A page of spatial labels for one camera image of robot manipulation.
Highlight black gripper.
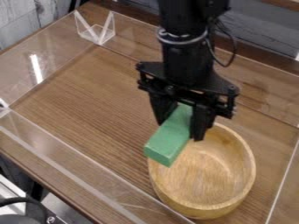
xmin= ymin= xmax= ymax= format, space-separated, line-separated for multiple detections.
xmin=137 ymin=40 xmax=239 ymax=141

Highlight green rectangular block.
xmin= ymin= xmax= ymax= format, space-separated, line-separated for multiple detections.
xmin=145 ymin=105 xmax=193 ymax=167

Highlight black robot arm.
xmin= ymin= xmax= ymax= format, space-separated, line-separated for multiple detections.
xmin=137 ymin=0 xmax=239 ymax=141

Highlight brown wooden bowl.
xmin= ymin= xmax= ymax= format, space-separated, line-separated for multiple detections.
xmin=149 ymin=123 xmax=258 ymax=220

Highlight clear acrylic barrier walls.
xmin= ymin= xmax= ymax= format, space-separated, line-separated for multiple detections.
xmin=0 ymin=5 xmax=299 ymax=224

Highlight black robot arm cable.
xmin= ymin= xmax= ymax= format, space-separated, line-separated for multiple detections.
xmin=209 ymin=20 xmax=239 ymax=68

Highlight clear acrylic corner bracket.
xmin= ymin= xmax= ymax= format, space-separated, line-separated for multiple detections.
xmin=74 ymin=10 xmax=117 ymax=46

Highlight black cable lower left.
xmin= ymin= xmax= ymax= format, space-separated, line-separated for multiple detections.
xmin=0 ymin=197 xmax=42 ymax=224

